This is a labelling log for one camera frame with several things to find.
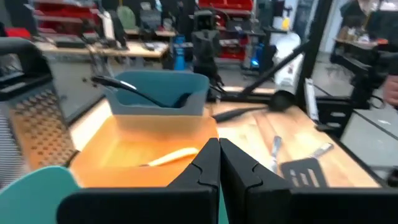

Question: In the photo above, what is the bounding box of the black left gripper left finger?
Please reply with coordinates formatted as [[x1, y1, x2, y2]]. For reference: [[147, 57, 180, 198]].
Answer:
[[55, 138, 221, 224]]

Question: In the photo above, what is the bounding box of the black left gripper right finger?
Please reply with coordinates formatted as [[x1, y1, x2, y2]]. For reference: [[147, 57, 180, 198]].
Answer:
[[220, 138, 398, 224]]

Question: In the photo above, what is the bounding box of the black spatula red-marked handle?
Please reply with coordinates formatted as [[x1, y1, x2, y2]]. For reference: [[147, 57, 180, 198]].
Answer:
[[279, 157, 329, 188]]

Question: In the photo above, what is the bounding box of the yellow wooden utensil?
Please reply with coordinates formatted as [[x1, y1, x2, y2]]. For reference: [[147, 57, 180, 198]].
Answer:
[[139, 146, 200, 168]]

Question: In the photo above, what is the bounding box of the black plastic ladle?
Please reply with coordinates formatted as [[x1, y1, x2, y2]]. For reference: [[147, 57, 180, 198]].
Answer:
[[212, 90, 297, 123]]

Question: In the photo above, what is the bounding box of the black spoon with white label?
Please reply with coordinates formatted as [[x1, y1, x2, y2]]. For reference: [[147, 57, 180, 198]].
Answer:
[[90, 75, 193, 110]]

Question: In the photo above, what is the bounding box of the orange translucent plastic bin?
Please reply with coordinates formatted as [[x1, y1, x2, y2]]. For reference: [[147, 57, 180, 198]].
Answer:
[[68, 113, 220, 189]]

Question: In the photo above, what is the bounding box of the teal green plastic bin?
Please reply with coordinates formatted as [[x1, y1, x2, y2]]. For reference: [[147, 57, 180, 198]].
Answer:
[[0, 165, 82, 224]]

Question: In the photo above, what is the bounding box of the dark blue plastic bin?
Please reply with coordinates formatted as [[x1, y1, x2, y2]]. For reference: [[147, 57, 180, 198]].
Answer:
[[103, 70, 211, 117]]

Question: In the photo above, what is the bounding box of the black background machine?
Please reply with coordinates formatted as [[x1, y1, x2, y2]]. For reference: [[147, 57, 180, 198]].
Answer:
[[328, 45, 384, 110]]

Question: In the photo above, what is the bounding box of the person's hand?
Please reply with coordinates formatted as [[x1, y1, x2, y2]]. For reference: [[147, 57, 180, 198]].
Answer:
[[381, 73, 398, 107]]

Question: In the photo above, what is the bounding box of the white bag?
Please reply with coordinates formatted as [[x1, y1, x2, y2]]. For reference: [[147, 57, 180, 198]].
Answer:
[[272, 32, 305, 88]]

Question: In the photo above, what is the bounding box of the blue container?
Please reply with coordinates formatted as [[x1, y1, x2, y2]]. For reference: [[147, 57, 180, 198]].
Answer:
[[172, 34, 188, 71]]

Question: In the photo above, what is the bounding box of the wooden workbench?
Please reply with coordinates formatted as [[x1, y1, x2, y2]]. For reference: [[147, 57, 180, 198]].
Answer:
[[33, 39, 170, 60]]

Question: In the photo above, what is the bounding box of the person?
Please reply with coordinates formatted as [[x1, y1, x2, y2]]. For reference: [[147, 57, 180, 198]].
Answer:
[[357, 0, 398, 78]]

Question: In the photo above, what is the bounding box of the red storage shelf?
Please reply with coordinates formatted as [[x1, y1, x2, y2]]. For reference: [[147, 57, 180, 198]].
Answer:
[[32, 0, 104, 35]]

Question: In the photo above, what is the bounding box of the white strip on frame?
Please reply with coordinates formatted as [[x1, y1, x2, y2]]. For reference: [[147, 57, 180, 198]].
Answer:
[[303, 77, 320, 123]]

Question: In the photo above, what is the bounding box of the metal box grater black handle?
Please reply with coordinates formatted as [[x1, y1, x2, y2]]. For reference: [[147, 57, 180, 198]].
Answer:
[[0, 37, 78, 189]]

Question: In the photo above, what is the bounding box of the black aluminium frame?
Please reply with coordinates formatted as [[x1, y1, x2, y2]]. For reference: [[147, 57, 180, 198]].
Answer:
[[214, 0, 398, 189]]

